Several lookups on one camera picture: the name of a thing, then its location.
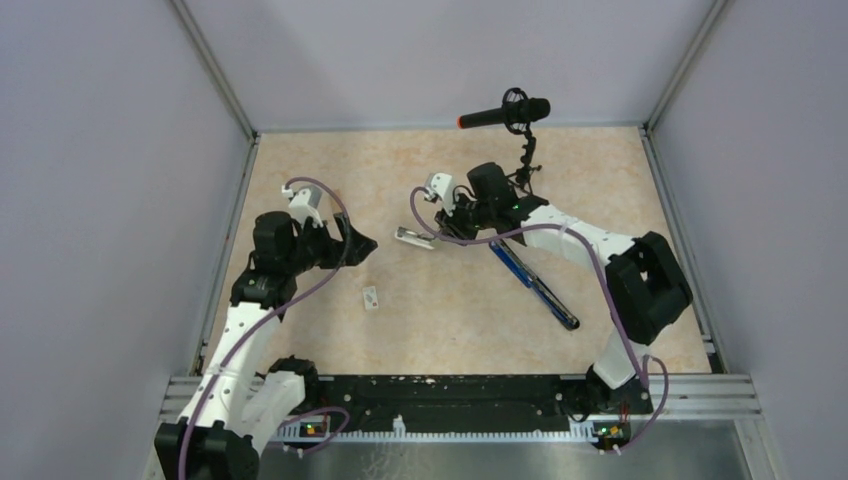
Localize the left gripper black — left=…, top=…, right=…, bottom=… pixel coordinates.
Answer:
left=284, top=211, right=377, bottom=275

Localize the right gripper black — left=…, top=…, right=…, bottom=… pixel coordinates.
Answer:
left=435, top=190, right=495, bottom=246

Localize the blue stapler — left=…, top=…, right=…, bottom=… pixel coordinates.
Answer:
left=489, top=240, right=581, bottom=331

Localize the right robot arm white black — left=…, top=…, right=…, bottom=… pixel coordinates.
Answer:
left=423, top=162, right=693, bottom=412

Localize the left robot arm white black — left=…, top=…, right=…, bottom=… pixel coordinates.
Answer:
left=154, top=211, right=378, bottom=479

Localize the small white staple box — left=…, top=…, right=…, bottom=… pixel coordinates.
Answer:
left=362, top=286, right=379, bottom=311

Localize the black microphone orange tip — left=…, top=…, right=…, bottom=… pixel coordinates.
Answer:
left=457, top=98, right=551, bottom=129

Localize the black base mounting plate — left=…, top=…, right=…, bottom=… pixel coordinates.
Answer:
left=301, top=374, right=654, bottom=434

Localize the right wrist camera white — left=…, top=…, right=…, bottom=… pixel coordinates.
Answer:
left=424, top=172, right=456, bottom=216

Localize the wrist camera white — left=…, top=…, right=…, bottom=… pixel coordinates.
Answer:
left=281, top=185, right=326, bottom=228
left=424, top=172, right=456, bottom=216

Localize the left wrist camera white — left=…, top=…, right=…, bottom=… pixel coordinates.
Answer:
left=281, top=185, right=326, bottom=228

